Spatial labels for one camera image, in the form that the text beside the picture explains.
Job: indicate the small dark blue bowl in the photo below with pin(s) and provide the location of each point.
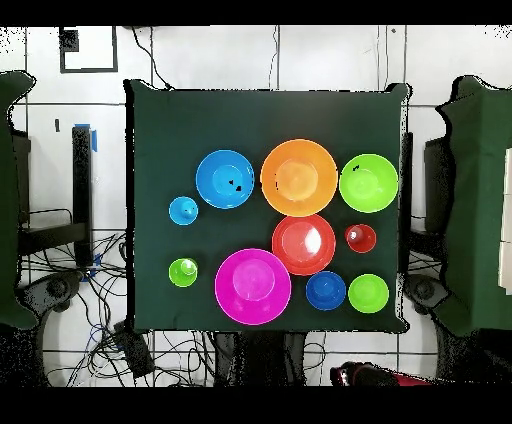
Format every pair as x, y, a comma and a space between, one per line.
326, 292

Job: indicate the small green bowl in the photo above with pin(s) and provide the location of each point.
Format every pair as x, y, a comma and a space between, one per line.
368, 294

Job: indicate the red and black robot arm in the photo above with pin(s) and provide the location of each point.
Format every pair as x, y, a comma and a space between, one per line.
360, 376

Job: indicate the large orange bowl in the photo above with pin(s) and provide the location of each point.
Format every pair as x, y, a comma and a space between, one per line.
298, 178

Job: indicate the red-orange bowl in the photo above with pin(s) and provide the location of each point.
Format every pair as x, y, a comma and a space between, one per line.
296, 252

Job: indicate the light blue bowl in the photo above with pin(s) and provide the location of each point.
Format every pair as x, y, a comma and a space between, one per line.
216, 168

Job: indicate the large pink bowl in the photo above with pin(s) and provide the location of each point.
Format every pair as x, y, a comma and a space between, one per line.
252, 280

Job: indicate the light blue cup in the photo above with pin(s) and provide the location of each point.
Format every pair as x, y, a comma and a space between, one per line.
182, 212

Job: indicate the dark green tablecloth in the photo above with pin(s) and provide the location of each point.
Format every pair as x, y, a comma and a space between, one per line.
256, 120

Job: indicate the green cup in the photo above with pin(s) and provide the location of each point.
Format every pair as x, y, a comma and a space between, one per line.
180, 274

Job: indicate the red-orange cup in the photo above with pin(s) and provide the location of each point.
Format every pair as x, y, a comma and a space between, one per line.
364, 240

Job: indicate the large green bowl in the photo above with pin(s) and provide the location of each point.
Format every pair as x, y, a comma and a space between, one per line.
368, 184

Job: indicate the black upright bar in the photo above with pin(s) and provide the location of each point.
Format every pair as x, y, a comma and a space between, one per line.
407, 180

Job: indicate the black power strip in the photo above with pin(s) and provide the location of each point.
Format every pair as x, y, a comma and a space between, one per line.
134, 352

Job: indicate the black stand base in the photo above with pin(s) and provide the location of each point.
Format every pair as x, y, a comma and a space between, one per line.
426, 290
58, 288

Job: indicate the green covered side table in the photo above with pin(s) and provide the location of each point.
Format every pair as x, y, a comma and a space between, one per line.
480, 200
8, 200

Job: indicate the white boxes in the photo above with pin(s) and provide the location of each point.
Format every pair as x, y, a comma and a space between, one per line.
507, 240

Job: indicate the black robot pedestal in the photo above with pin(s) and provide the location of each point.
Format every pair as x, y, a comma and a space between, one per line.
260, 356

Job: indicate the black L-shaped frame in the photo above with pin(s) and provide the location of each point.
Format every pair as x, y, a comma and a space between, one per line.
82, 180

